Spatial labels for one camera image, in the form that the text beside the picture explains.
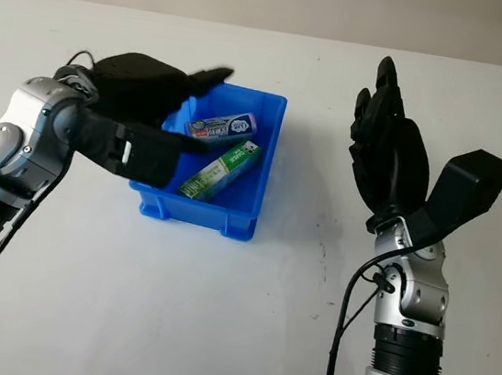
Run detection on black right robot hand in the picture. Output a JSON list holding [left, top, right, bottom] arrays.
[[335, 52, 448, 242]]

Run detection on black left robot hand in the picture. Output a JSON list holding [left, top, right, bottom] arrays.
[[82, 47, 237, 158]]

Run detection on green toothpaste box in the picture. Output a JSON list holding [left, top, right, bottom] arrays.
[[176, 132, 264, 209]]

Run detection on blue plastic tray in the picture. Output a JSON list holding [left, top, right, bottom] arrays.
[[122, 72, 290, 248]]

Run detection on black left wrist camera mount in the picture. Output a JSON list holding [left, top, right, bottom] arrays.
[[65, 108, 187, 191]]

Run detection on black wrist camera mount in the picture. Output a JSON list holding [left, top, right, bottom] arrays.
[[402, 141, 502, 267], [65, 108, 187, 191]]

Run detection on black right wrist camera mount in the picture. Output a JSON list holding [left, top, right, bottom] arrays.
[[402, 141, 502, 267]]

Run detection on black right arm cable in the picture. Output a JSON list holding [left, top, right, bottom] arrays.
[[325, 236, 417, 375]]

